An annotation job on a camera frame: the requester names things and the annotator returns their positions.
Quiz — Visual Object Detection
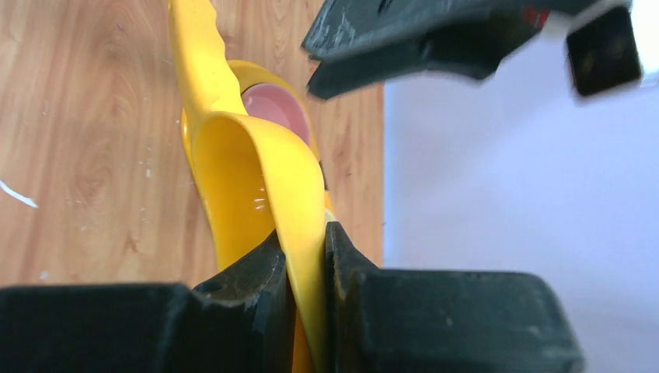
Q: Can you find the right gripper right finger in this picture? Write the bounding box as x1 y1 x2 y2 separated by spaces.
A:
325 221 584 372

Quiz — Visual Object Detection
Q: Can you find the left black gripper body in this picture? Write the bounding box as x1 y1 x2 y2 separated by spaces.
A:
525 0 644 98

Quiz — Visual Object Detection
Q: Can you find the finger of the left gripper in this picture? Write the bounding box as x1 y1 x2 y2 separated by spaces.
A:
307 30 515 99
302 1 594 61

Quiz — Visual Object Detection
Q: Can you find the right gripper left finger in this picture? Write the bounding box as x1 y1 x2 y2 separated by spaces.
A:
1 234 295 372

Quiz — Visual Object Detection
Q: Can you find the yellow plastic scoop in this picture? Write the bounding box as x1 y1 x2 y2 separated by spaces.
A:
168 1 330 372

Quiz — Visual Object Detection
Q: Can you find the yellow double pet feeder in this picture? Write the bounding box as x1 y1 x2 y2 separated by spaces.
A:
180 60 333 216

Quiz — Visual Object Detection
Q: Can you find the pink bowl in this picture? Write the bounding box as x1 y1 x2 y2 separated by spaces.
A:
242 83 312 146

